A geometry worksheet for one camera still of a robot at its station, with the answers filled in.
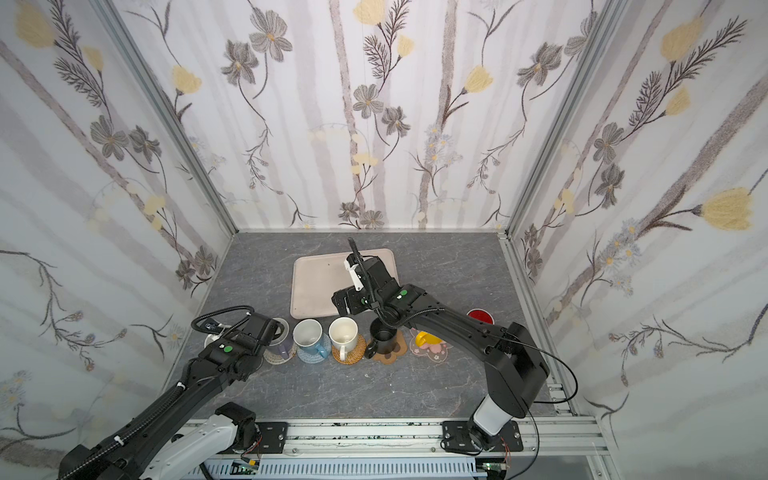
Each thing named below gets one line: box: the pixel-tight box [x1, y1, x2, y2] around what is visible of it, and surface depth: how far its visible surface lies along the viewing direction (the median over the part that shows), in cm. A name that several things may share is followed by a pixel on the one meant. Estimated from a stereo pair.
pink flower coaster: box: [409, 328, 452, 363], surface depth 90 cm
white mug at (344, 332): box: [328, 316, 360, 362], surface depth 86 cm
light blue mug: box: [292, 318, 328, 358], surface depth 85 cm
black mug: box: [364, 317, 397, 359], surface depth 88 cm
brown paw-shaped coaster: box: [372, 329, 408, 365], surface depth 90 cm
